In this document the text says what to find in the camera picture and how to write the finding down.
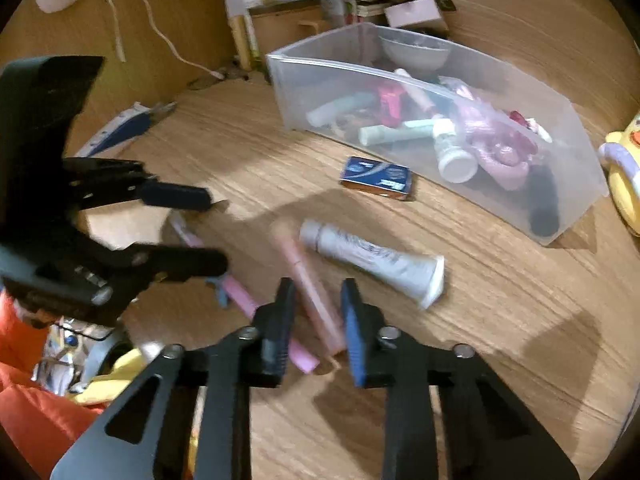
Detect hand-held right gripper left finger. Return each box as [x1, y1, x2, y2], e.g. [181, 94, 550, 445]
[50, 277, 297, 480]

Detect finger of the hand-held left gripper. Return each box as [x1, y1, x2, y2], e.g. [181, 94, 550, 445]
[65, 157, 213, 212]
[95, 245, 229, 306]

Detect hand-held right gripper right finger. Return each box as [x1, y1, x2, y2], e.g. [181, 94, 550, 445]
[341, 277, 581, 480]

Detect peach pink tube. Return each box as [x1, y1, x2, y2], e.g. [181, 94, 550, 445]
[270, 222, 347, 357]

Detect clear plastic storage bin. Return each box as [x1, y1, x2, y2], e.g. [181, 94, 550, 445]
[265, 22, 610, 247]

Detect white grey tube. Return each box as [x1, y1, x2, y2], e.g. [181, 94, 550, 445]
[306, 92, 376, 128]

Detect white pill bottle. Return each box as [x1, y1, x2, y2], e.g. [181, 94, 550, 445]
[432, 117, 478, 184]

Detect mint green tube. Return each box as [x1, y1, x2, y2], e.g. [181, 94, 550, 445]
[359, 119, 436, 146]

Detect purple black spray bottle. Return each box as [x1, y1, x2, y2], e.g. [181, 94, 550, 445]
[527, 165, 561, 238]

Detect pink scissors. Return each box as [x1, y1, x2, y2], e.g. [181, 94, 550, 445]
[377, 85, 406, 128]

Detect pink rope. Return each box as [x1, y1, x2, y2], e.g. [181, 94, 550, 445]
[440, 76, 553, 191]

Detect white pink tube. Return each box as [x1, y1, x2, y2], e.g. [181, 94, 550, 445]
[395, 67, 436, 116]

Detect long pink tube teal band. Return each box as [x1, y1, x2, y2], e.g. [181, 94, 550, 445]
[170, 211, 321, 374]

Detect white printed tube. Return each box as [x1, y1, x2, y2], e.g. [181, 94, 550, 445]
[299, 219, 446, 310]

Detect blue white packet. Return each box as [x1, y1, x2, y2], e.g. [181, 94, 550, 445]
[75, 102, 178, 158]

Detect yellow cloth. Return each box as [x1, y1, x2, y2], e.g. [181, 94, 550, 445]
[75, 347, 151, 406]

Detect small blue box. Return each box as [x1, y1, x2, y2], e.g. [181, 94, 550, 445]
[340, 156, 415, 202]

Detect brown lidded pot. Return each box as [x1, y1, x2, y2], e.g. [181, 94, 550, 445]
[247, 0, 333, 58]

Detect orange cloth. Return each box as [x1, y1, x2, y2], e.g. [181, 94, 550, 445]
[0, 290, 106, 480]

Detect white bowl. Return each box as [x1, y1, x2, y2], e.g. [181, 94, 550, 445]
[381, 36, 451, 73]

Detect small pink box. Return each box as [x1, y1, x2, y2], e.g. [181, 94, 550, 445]
[385, 0, 448, 36]

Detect yellow chick plush toy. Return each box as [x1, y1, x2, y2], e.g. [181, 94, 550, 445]
[599, 112, 640, 238]

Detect white charging cable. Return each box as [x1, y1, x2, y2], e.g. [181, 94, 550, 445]
[122, 0, 226, 81]

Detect thin white cable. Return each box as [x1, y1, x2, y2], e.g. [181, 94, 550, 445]
[100, 0, 127, 63]

